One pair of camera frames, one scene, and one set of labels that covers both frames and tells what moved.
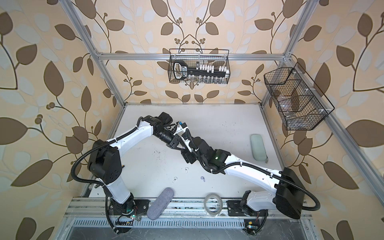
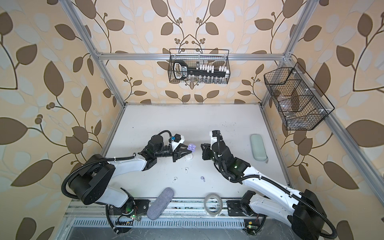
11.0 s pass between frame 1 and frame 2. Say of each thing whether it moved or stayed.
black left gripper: moved
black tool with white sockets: stayed
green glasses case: stayed
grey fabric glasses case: stayed
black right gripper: moved
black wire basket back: stayed
